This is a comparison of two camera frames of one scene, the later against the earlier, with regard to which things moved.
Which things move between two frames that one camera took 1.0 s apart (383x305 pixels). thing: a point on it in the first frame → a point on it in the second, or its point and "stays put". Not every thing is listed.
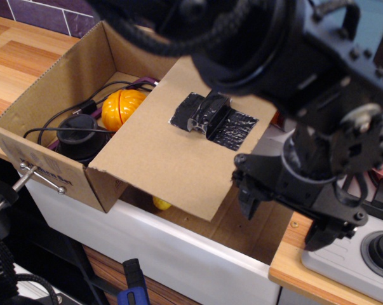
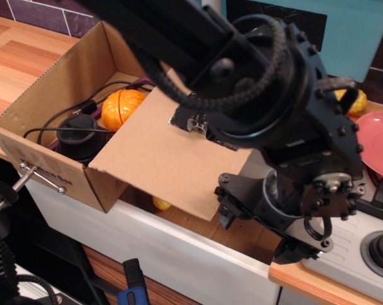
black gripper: [337, 199] → [248, 195]
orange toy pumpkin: [119, 106] stays put
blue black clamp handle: [136, 291] stays put
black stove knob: [378, 253] stays put
